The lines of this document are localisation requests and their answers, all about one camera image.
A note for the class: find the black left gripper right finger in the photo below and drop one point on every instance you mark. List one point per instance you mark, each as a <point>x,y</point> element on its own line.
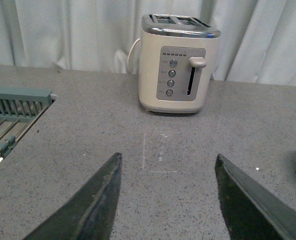
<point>249,210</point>

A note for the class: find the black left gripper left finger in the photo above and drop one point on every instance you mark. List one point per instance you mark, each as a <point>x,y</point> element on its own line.
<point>90,212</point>

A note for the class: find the green metal dish rack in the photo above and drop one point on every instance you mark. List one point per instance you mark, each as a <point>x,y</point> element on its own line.
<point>20,108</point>

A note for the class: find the white curtain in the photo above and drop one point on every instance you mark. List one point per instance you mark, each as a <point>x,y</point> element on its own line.
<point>257,43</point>

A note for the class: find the cream two-slot toaster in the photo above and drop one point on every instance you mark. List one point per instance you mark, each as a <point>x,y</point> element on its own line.
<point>176,62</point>

